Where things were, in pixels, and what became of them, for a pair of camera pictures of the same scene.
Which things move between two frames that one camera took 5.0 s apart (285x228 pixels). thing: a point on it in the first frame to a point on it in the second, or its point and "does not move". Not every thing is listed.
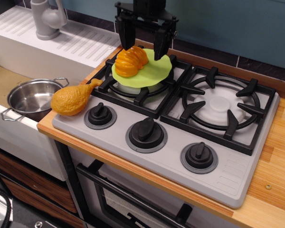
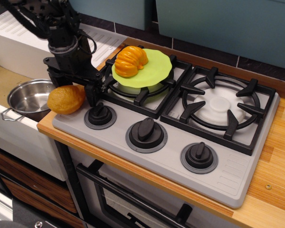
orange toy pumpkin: (128, 62) does not move
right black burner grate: (225, 107) does not move
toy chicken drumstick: (70, 100) does not move
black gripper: (152, 11) to (65, 69)
